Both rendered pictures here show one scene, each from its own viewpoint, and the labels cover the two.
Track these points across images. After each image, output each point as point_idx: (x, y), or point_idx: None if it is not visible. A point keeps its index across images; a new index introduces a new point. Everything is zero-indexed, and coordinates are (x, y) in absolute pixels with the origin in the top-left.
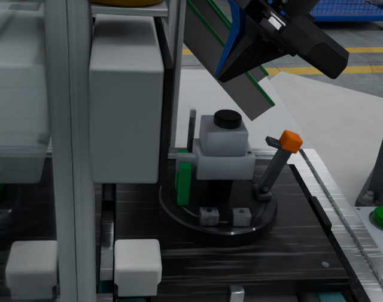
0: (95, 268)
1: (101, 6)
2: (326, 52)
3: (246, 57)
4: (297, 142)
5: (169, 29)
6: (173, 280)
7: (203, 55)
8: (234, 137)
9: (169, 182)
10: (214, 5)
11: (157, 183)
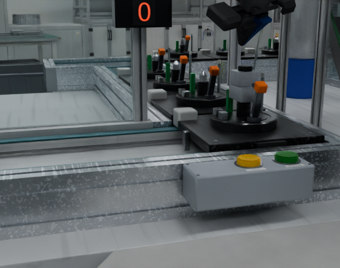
0: (144, 82)
1: None
2: (212, 14)
3: (239, 31)
4: (256, 85)
5: (315, 44)
6: (181, 122)
7: (338, 67)
8: (236, 74)
9: None
10: None
11: None
